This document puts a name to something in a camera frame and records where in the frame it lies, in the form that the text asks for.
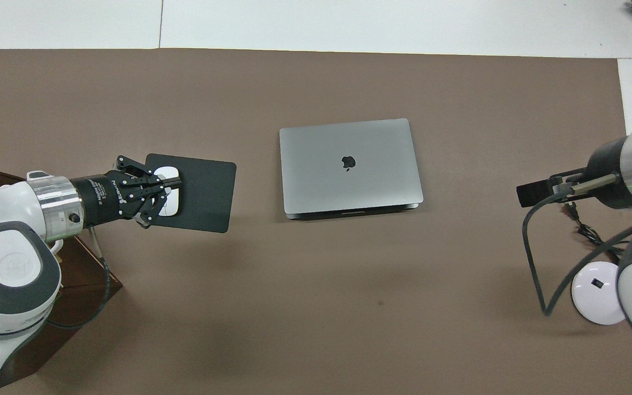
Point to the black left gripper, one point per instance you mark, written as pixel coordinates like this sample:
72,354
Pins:
99,197

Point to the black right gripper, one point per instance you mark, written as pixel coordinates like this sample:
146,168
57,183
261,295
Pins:
609,173

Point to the silver grey laptop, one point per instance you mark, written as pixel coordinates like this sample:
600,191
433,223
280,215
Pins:
321,175

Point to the white computer mouse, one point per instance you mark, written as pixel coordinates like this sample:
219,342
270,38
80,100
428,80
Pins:
170,206

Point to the black mouse pad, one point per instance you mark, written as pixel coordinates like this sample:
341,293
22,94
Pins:
206,192

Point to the dark brown wooden box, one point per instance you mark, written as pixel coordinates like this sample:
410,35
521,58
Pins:
85,280

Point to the white desk lamp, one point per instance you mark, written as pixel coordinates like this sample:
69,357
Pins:
596,302

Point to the brown table mat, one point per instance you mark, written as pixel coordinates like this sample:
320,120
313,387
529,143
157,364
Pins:
349,302

